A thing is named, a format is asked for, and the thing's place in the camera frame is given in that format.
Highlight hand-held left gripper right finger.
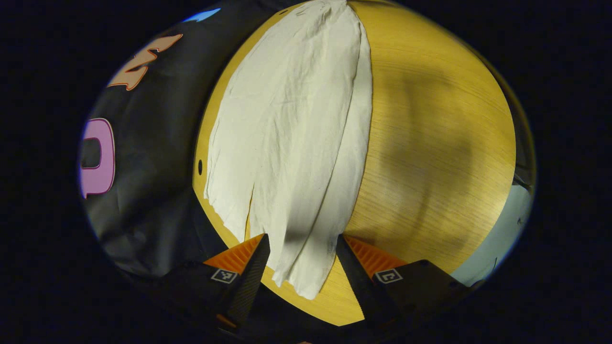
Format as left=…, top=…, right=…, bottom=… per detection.
left=336, top=234, right=471, bottom=330

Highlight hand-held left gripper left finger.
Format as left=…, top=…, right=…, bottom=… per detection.
left=158, top=233, right=271, bottom=330

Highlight white jeans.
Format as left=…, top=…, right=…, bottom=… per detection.
left=203, top=0, right=373, bottom=301

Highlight black backdrop cloth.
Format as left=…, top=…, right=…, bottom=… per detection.
left=79, top=0, right=297, bottom=330

